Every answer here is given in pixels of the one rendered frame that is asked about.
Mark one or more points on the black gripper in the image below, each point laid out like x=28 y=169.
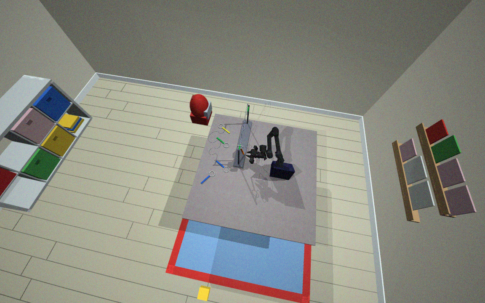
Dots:
x=252 y=157

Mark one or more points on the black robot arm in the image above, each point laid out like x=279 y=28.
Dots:
x=263 y=152

